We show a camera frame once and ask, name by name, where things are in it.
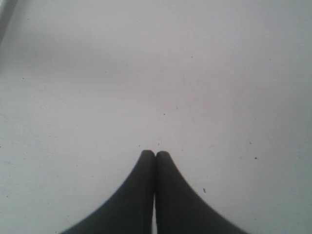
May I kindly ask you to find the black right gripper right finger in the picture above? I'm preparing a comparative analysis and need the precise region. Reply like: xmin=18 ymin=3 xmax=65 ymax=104
xmin=155 ymin=151 xmax=245 ymax=234

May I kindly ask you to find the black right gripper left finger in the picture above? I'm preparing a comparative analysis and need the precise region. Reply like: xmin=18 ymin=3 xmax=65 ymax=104
xmin=63 ymin=150 xmax=156 ymax=234

